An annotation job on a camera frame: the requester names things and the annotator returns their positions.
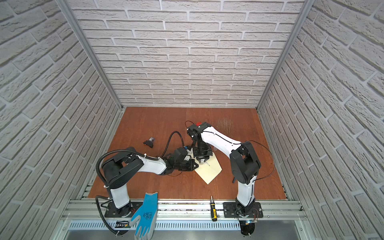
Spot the blue grey work glove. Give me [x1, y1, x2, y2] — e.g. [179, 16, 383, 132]
[129, 192, 158, 240]

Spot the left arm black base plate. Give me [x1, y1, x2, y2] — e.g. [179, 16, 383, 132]
[101, 202, 143, 218]

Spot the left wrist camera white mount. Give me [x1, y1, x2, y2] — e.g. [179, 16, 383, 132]
[185, 146, 195, 160]

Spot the small black clear plug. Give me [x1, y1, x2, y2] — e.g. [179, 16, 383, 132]
[143, 137, 155, 148]

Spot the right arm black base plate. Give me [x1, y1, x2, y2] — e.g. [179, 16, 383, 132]
[223, 202, 264, 219]

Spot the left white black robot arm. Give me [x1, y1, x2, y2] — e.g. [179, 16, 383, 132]
[96, 147, 199, 218]

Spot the black yellow screwdriver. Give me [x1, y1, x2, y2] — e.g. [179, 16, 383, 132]
[210, 196, 218, 222]

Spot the cream yellow envelope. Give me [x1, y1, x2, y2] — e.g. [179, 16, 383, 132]
[195, 154, 222, 185]

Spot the aluminium front rail frame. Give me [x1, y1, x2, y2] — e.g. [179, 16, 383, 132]
[52, 198, 315, 240]

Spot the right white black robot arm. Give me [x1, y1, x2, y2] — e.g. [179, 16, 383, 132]
[187, 122, 261, 217]

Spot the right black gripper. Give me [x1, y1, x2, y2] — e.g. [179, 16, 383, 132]
[193, 143, 213, 162]

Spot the left black corrugated cable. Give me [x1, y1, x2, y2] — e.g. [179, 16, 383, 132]
[94, 130, 185, 236]

